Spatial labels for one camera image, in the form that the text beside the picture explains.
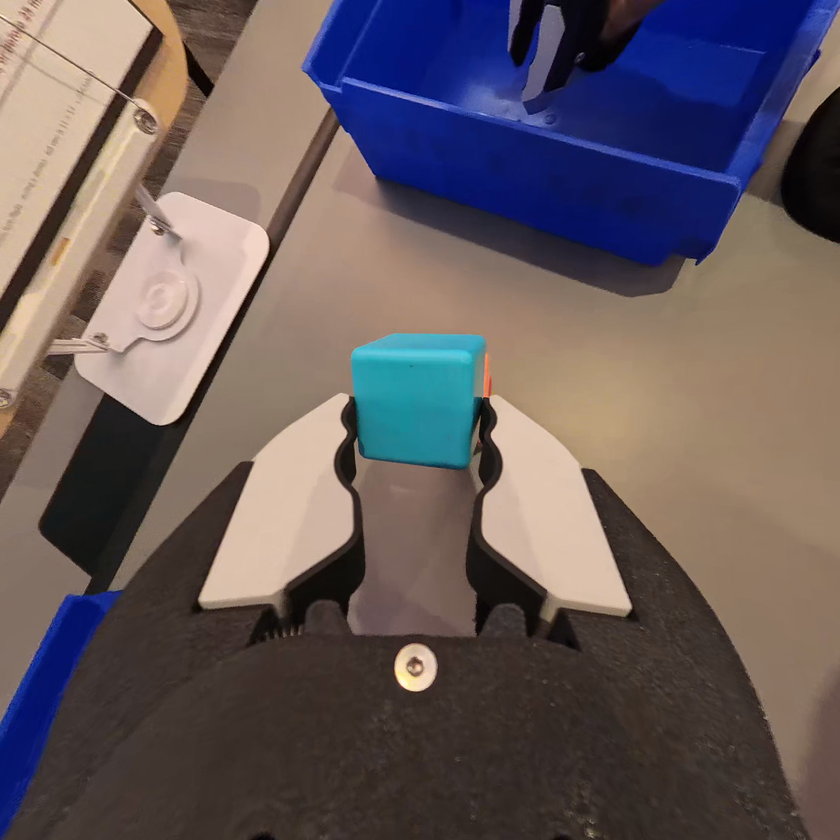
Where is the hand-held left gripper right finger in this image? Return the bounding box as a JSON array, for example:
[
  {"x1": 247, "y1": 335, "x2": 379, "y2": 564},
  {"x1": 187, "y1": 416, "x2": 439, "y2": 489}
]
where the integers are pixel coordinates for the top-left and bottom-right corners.
[{"x1": 466, "y1": 394, "x2": 634, "y2": 634}]

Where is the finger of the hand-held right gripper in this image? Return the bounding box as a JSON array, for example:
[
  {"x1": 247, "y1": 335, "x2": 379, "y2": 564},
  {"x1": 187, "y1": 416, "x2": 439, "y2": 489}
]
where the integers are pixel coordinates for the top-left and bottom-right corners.
[
  {"x1": 575, "y1": 0, "x2": 647, "y2": 73},
  {"x1": 510, "y1": 0, "x2": 576, "y2": 103}
]

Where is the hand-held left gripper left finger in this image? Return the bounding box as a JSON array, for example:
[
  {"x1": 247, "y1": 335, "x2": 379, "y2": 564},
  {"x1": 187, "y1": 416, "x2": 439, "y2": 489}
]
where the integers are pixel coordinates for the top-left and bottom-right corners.
[{"x1": 197, "y1": 392, "x2": 368, "y2": 631}]

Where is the blue plastic bin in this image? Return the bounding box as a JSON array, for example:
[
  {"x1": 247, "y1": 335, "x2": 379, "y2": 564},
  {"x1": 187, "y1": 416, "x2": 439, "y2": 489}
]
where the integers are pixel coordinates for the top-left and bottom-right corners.
[
  {"x1": 0, "y1": 591, "x2": 126, "y2": 815},
  {"x1": 302, "y1": 0, "x2": 840, "y2": 267}
]

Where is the teal magnetic cube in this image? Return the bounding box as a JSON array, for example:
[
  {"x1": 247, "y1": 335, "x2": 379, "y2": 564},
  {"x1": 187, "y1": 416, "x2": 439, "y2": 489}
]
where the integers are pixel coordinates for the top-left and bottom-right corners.
[{"x1": 351, "y1": 332, "x2": 488, "y2": 469}]

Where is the white sign stand base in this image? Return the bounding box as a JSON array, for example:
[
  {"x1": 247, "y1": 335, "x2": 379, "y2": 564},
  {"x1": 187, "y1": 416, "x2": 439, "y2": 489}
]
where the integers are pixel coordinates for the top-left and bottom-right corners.
[{"x1": 53, "y1": 184, "x2": 271, "y2": 427}]

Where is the black textured mat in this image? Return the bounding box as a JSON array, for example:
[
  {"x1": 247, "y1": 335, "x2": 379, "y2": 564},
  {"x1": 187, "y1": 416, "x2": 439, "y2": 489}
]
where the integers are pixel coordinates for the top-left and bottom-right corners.
[{"x1": 781, "y1": 105, "x2": 840, "y2": 244}]

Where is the wooden instruction sign board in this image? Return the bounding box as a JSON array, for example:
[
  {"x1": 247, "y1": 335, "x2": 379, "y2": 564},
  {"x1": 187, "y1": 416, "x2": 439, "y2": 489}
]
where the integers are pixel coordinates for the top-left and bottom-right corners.
[{"x1": 0, "y1": 0, "x2": 189, "y2": 434}]

